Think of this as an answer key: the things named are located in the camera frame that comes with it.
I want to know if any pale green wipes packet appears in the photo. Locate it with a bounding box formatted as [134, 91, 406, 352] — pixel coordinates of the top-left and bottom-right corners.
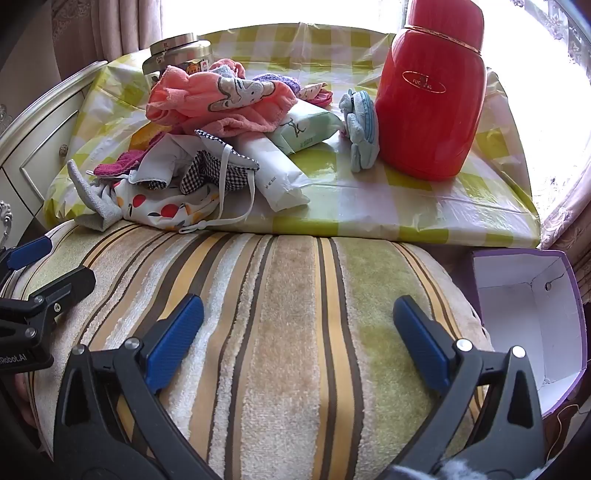
[268, 99, 345, 155]

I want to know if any houndstooth cloth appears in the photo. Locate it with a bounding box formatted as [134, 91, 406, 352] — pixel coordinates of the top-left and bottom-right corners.
[178, 129, 259, 195]

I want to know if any white dresser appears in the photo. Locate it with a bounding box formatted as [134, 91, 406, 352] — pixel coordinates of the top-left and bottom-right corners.
[0, 60, 109, 227]

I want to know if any yellow checked tablecloth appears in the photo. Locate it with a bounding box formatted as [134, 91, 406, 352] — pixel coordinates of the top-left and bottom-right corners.
[42, 21, 541, 247]

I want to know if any glass jar with metal lid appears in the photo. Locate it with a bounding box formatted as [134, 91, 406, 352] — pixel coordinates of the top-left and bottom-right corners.
[142, 33, 213, 88]

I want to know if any light blue coin purse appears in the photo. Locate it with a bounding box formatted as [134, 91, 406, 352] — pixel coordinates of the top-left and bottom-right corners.
[339, 89, 380, 174]

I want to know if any purple cardboard box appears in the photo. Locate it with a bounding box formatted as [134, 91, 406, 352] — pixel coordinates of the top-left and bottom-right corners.
[471, 249, 588, 418]

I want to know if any white tube packet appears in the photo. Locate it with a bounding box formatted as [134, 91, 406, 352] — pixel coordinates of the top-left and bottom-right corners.
[235, 134, 310, 213]

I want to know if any pink cartoon towel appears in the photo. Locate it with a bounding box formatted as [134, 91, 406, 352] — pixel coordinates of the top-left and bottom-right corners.
[145, 65, 298, 139]

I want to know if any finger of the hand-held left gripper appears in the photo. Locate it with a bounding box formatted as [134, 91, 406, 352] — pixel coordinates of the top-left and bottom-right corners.
[0, 235, 52, 287]
[0, 265, 96, 340]

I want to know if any magenta knitted sock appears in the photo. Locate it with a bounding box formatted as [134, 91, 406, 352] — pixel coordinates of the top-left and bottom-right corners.
[93, 148, 148, 178]

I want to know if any white lace curtain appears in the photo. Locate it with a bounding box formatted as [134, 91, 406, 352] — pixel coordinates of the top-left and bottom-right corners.
[508, 0, 591, 250]

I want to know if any red print white scarf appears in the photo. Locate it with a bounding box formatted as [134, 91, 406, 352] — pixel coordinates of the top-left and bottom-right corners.
[300, 83, 333, 108]

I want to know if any red thermos flask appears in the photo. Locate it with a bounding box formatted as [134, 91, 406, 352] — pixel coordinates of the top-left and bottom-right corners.
[374, 0, 488, 181]

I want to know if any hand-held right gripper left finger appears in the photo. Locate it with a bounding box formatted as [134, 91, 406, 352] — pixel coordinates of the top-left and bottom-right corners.
[53, 293, 222, 480]

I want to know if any pink curtain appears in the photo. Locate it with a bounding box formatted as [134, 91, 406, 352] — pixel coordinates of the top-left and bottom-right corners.
[46, 0, 162, 84]

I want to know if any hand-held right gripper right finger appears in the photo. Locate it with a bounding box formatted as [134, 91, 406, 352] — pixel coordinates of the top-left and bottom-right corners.
[392, 295, 548, 480]

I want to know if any purple knitted sock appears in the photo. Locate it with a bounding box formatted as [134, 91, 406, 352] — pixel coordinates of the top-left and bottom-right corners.
[252, 71, 303, 93]

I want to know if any white face mask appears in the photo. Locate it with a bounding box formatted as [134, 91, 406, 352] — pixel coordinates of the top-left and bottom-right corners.
[129, 136, 257, 220]

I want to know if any striped plush blanket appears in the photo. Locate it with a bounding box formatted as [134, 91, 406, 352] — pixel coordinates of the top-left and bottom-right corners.
[0, 219, 490, 480]

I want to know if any grey herringbone cloth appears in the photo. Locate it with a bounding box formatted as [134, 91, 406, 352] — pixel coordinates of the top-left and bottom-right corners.
[67, 159, 123, 229]

